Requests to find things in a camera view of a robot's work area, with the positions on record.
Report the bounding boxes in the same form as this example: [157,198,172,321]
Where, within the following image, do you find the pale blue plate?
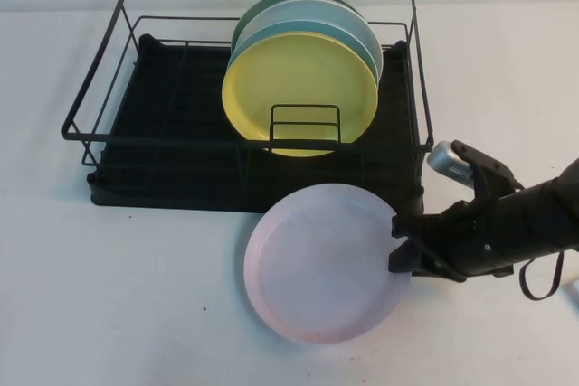
[232,0,377,51]

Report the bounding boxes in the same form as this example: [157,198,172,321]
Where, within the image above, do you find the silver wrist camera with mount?
[426,138,526,200]

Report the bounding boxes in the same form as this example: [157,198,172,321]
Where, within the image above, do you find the pink plate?
[242,182,402,345]

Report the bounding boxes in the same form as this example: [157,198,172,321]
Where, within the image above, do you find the black strap loop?
[518,249,566,302]

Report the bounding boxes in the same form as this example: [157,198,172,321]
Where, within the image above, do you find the teal plate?
[226,19,385,85]

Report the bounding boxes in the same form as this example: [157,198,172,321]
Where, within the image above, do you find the yellow plate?
[221,33,381,159]

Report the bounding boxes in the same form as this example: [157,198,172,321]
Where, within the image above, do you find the black plastic drip tray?
[85,33,427,215]

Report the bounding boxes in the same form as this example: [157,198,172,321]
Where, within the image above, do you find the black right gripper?
[387,198,516,283]

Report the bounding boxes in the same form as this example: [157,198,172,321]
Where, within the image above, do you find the green plate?
[230,0,359,44]

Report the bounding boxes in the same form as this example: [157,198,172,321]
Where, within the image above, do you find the black wire dish rack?
[59,0,434,171]

